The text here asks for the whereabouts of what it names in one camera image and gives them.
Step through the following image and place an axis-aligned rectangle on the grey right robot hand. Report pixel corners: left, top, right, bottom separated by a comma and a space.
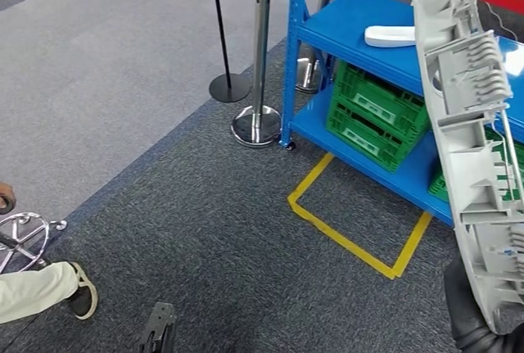
443, 255, 491, 342

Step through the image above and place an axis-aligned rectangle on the grey plastic wheel hubcap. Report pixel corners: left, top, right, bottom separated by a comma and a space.
411, 0, 524, 335

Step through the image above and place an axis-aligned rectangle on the white curved plastic part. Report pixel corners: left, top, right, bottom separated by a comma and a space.
364, 25, 416, 49

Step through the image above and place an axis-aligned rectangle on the blue metal shelf rack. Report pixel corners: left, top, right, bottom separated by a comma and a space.
280, 0, 524, 228

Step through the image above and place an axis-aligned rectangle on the black robot body part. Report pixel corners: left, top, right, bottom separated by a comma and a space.
138, 302, 177, 353

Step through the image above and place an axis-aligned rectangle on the green plastic crate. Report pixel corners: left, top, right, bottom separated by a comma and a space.
333, 60, 431, 138
427, 168, 452, 203
326, 97, 427, 174
485, 126, 524, 178

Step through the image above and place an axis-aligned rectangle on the yellow floor tape square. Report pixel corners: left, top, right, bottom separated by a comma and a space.
287, 152, 434, 281

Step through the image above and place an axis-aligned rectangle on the person's leg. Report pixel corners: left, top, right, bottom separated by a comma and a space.
0, 260, 79, 325

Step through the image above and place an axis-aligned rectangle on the chrome chair base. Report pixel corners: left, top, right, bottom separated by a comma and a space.
0, 211, 68, 276

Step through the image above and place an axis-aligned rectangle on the chrome stanchion post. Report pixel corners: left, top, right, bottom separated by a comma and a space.
296, 0, 339, 94
231, 0, 283, 149

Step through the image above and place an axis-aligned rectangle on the black stanchion post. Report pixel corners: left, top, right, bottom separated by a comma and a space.
207, 0, 252, 104

